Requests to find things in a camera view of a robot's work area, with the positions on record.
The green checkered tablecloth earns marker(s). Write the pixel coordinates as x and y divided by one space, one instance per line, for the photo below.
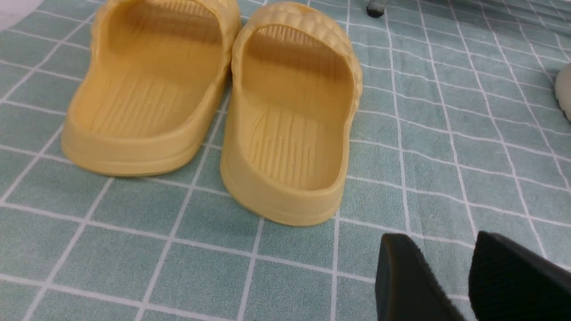
458 131

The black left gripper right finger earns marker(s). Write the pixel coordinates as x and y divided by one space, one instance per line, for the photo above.
508 282

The left yellow slide slipper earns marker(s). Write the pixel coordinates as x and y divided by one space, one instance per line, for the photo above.
157 74

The right yellow slide slipper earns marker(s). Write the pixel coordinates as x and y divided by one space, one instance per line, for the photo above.
296 87

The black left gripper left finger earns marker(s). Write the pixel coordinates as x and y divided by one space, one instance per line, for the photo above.
406 288

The yellow slide slipper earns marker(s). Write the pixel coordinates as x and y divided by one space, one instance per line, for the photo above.
296 87
157 74

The left cream slide slipper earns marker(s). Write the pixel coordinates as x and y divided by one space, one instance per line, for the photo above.
562 89

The metal shoe rack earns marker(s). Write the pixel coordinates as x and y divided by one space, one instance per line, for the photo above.
376 8

